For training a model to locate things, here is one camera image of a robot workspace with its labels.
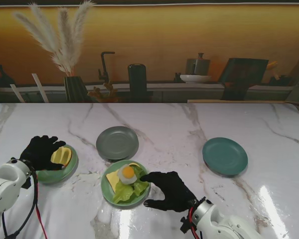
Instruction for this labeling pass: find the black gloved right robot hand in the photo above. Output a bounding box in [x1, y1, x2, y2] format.
[139, 171, 198, 214]

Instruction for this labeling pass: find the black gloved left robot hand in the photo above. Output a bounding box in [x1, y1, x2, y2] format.
[19, 135, 67, 172]

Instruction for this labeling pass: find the yellow toy bread slice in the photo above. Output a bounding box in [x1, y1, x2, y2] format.
[106, 162, 140, 194]
[50, 146, 73, 166]

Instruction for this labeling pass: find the green toy lettuce leaf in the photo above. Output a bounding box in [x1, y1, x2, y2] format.
[112, 165, 150, 204]

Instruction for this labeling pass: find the toy fried egg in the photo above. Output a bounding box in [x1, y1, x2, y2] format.
[117, 164, 138, 185]

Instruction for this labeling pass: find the light green round plate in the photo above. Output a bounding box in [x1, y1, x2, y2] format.
[36, 143, 79, 185]
[100, 160, 151, 207]

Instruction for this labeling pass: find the dark teal round plate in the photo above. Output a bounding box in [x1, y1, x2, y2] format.
[202, 137, 249, 178]

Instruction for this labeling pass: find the white flat stick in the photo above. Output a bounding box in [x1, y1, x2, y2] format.
[9, 84, 25, 104]
[31, 73, 50, 104]

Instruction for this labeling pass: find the dark ribbed vase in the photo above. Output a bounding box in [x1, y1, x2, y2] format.
[63, 76, 89, 104]

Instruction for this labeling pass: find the grey round plate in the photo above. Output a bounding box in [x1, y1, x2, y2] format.
[96, 126, 140, 161]

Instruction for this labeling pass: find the yellow ginger root decoration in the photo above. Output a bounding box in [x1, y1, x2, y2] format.
[87, 80, 119, 104]

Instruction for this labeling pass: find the black kitchen faucet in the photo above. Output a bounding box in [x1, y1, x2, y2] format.
[98, 51, 116, 83]

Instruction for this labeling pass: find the white pampas grass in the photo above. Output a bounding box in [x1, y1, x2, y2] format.
[11, 0, 96, 77]

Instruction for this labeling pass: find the white shallow bowl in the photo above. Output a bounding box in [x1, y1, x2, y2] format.
[179, 74, 212, 84]

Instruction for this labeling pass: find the black cylinder canister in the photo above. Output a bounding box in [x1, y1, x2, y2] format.
[128, 64, 148, 104]

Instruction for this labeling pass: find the grey lidded pot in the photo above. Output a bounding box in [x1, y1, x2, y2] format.
[185, 52, 211, 76]

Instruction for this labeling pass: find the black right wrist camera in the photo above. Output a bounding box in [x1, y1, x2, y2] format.
[179, 216, 192, 234]

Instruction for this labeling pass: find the red cable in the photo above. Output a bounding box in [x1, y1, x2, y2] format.
[34, 174, 49, 239]
[188, 208, 199, 239]

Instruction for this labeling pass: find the black cable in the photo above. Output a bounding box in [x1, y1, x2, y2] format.
[1, 171, 39, 237]

